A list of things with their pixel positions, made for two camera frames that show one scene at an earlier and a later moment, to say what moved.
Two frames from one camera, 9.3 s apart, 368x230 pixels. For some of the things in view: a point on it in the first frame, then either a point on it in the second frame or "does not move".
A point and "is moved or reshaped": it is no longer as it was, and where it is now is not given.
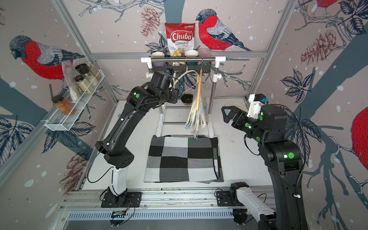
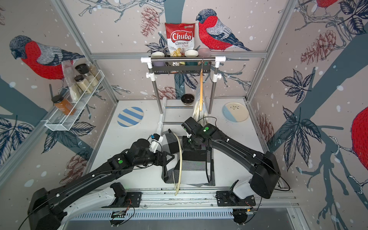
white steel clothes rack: [216, 76] does not move
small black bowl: [187, 99] does not move
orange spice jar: [63, 105] does not move
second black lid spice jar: [83, 84] does not move
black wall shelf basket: [191, 66] does not move
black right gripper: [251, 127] to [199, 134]
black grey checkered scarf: [183, 158] is moved or reshaped
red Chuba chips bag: [180, 38] does not move
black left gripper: [175, 96] to [168, 160]
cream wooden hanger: [187, 71] to [181, 164]
